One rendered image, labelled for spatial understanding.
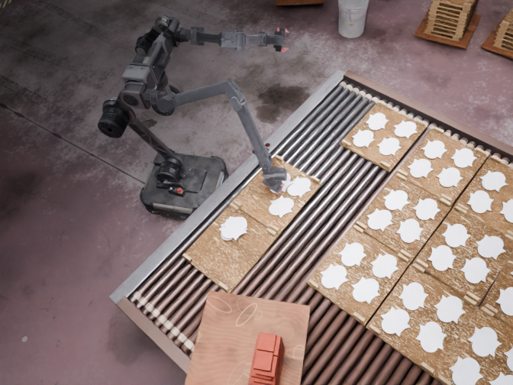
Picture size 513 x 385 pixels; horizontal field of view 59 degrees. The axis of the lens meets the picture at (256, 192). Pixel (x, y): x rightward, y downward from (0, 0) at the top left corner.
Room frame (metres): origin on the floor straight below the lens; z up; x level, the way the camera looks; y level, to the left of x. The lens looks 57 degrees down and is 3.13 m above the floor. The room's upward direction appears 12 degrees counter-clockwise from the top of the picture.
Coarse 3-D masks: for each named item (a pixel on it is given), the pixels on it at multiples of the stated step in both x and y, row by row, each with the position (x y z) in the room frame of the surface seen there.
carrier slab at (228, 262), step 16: (256, 224) 1.22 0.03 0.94; (208, 240) 1.18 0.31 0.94; (240, 240) 1.14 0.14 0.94; (256, 240) 1.12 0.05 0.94; (272, 240) 1.10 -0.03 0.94; (192, 256) 1.10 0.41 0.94; (208, 256) 1.08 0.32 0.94; (224, 256) 1.06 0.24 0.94; (240, 256) 1.04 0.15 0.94; (256, 256) 1.03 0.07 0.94; (208, 272) 0.99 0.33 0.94; (224, 272) 0.97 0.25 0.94; (240, 272) 0.95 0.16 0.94
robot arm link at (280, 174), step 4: (264, 164) 1.41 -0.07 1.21; (264, 168) 1.40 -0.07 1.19; (268, 168) 1.39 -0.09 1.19; (272, 168) 1.41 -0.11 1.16; (276, 168) 1.40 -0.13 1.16; (280, 168) 1.40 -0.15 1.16; (284, 168) 1.39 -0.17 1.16; (264, 172) 1.39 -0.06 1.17; (268, 172) 1.38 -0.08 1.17; (276, 172) 1.38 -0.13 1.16; (280, 172) 1.37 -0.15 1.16; (284, 172) 1.37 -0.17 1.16; (276, 176) 1.36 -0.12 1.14; (280, 176) 1.35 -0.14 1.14; (284, 176) 1.35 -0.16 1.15; (276, 180) 1.35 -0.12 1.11; (280, 180) 1.35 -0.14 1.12; (284, 180) 1.34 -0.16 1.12
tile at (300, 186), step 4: (296, 180) 1.44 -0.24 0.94; (300, 180) 1.44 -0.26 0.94; (304, 180) 1.43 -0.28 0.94; (308, 180) 1.42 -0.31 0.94; (292, 184) 1.42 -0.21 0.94; (296, 184) 1.42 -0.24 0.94; (300, 184) 1.41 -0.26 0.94; (304, 184) 1.40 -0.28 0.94; (308, 184) 1.40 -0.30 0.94; (288, 188) 1.40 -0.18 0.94; (292, 188) 1.39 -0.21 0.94; (296, 188) 1.39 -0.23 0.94; (300, 188) 1.38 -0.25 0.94; (304, 188) 1.38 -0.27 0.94; (308, 188) 1.37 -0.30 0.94; (288, 192) 1.37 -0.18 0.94; (292, 192) 1.36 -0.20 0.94; (296, 192) 1.36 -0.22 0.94; (300, 192) 1.35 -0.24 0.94; (304, 192) 1.35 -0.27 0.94; (300, 196) 1.33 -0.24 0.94
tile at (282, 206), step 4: (276, 200) 1.34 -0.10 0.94; (280, 200) 1.33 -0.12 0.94; (284, 200) 1.33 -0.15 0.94; (288, 200) 1.32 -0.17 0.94; (292, 200) 1.31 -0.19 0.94; (272, 204) 1.32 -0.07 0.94; (276, 204) 1.31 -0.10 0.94; (280, 204) 1.31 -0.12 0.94; (284, 204) 1.30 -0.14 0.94; (288, 204) 1.30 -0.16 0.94; (292, 204) 1.29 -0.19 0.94; (272, 208) 1.29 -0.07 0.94; (276, 208) 1.29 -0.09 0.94; (280, 208) 1.28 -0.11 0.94; (284, 208) 1.28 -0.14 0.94; (288, 208) 1.27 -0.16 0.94; (272, 212) 1.26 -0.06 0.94; (276, 212) 1.26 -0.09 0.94; (280, 212) 1.25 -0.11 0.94; (284, 212) 1.25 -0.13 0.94; (288, 212) 1.24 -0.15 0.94; (292, 212) 1.24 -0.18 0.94; (280, 216) 1.23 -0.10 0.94
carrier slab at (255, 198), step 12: (288, 168) 1.54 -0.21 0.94; (252, 180) 1.51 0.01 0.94; (312, 180) 1.42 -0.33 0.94; (240, 192) 1.44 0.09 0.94; (252, 192) 1.43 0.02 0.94; (264, 192) 1.41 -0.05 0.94; (312, 192) 1.34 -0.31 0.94; (252, 204) 1.35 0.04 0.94; (264, 204) 1.33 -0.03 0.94; (300, 204) 1.29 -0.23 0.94; (252, 216) 1.27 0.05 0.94; (264, 216) 1.25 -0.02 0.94; (276, 216) 1.24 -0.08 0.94; (288, 216) 1.22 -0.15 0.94
